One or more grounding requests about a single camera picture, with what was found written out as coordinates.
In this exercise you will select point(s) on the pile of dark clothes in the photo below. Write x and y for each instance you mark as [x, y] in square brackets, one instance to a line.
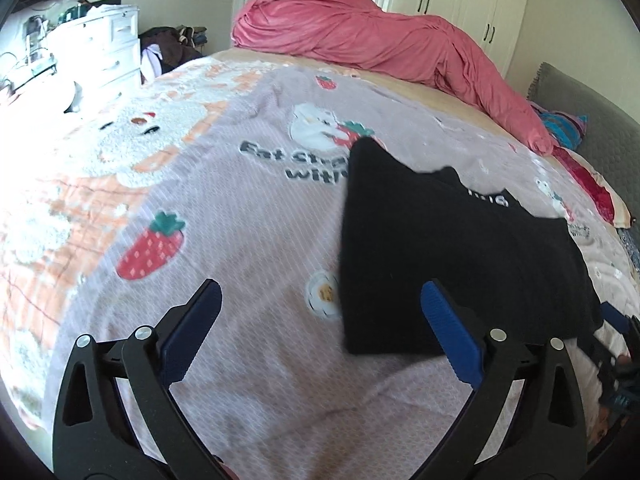
[170, 50]

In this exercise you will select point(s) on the strawberry printed blanket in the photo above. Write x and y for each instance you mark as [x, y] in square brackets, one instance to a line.
[225, 210]

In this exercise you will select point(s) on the white dresser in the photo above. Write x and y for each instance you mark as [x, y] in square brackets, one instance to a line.
[110, 45]

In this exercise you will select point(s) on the blue striped cloth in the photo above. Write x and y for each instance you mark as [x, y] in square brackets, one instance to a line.
[562, 127]

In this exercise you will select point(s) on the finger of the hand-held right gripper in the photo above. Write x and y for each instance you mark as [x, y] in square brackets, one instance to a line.
[616, 317]

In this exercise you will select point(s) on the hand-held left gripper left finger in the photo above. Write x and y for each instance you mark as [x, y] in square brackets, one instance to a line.
[192, 332]

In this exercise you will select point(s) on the grey padded headboard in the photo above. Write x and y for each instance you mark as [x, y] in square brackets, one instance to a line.
[600, 150]

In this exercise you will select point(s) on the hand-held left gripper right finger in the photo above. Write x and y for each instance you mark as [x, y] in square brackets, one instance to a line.
[452, 335]

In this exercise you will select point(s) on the pink duvet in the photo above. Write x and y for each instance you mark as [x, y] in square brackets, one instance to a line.
[375, 30]

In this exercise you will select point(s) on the black shirt with orange patches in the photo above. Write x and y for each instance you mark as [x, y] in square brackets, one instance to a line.
[425, 240]

